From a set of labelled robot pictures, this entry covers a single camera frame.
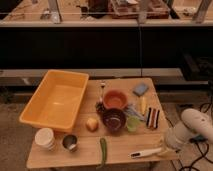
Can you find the yellow banana toy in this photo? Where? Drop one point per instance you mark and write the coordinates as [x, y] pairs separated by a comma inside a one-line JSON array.
[[143, 105]]

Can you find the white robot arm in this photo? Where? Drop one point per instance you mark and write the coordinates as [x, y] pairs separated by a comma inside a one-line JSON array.
[[192, 123]]

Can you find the striped black orange block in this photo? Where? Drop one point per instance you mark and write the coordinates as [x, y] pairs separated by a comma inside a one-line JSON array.
[[152, 118]]

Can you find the white paper cup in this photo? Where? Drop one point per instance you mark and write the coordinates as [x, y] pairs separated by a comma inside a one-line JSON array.
[[45, 138]]

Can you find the yellow plastic tub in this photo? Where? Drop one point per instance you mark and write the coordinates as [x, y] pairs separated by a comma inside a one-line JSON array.
[[56, 102]]

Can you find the dark brown bowl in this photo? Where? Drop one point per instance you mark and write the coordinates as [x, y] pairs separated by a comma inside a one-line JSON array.
[[114, 120]]

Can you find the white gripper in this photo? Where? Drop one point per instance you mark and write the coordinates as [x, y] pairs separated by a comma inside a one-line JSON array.
[[176, 137]]

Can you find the yellow round fruit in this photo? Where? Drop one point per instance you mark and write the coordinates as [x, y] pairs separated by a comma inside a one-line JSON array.
[[92, 124]]

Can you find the orange ceramic bowl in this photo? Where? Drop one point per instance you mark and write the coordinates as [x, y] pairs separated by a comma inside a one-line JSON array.
[[115, 99]]

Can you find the wooden table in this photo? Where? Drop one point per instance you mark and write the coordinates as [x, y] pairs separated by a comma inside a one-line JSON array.
[[119, 147]]

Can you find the green plastic cup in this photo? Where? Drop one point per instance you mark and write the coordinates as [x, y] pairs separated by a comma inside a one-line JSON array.
[[132, 123]]

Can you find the light blue utensil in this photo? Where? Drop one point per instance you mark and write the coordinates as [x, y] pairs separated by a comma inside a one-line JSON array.
[[130, 110]]

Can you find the metal fork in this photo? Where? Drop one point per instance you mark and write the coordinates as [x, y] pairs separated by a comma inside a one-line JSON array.
[[102, 85]]

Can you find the white handled brush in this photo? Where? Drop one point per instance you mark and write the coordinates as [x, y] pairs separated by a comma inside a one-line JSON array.
[[162, 149]]

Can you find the green chili pepper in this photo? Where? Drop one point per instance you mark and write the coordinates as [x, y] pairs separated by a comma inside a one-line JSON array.
[[103, 145]]

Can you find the blue sponge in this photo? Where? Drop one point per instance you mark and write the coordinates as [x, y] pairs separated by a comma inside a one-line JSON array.
[[139, 90]]

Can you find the small metal cup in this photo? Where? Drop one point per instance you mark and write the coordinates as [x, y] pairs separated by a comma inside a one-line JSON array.
[[70, 142]]

